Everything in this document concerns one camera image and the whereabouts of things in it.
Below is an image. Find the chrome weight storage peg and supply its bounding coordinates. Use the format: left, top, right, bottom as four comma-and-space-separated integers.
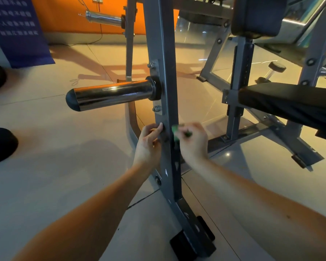
79, 10, 127, 29
65, 76, 163, 112

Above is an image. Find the person's right forearm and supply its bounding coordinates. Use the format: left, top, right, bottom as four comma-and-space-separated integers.
190, 157, 326, 261

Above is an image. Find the person's left forearm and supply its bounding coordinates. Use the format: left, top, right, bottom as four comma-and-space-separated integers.
13, 165, 153, 261

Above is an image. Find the person's right hand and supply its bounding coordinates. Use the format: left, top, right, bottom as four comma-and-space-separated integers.
176, 122, 210, 167

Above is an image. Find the person's left hand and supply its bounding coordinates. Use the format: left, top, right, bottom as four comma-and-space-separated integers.
132, 123, 165, 173

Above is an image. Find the black power cable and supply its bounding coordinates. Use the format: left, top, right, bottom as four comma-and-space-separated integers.
76, 0, 104, 46

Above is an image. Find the grey steel gym machine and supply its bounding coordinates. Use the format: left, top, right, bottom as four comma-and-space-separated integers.
122, 0, 326, 261

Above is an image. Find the dark blue stand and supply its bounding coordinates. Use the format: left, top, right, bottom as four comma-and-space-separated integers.
0, 0, 55, 69

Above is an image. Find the green cleaning cloth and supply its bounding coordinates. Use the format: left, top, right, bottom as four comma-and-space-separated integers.
171, 125, 192, 142

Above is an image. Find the large black dumbbell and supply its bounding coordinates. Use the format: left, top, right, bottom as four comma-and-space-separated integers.
0, 127, 19, 165

